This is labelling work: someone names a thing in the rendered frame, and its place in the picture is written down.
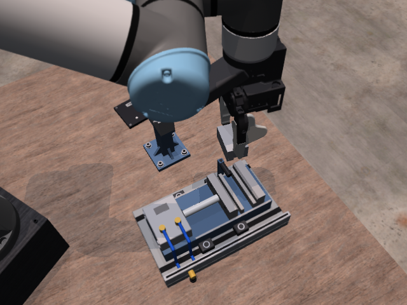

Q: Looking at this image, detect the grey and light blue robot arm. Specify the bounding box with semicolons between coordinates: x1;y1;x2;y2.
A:
0;0;283;123

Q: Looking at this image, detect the grey flat bar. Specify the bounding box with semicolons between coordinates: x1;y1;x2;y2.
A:
218;173;244;214
230;168;256;208

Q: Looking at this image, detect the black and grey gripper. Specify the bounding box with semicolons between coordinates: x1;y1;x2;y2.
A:
219;36;287;159

